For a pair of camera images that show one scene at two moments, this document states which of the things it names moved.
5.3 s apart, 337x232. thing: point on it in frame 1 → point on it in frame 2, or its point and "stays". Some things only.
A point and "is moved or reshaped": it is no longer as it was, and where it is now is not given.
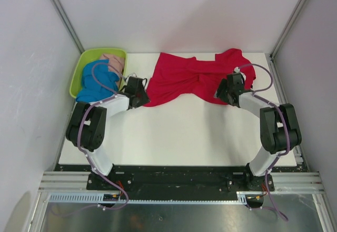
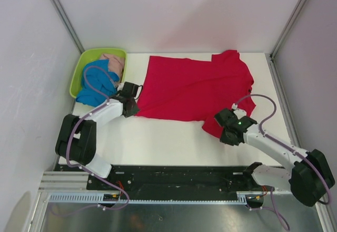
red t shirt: [171, 75] is moved or reshaped
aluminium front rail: [76, 181] stays
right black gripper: [219, 93] → [224, 139]
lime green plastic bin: [89, 55] stays
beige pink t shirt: [116, 63] stays
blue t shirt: [91, 90] stays
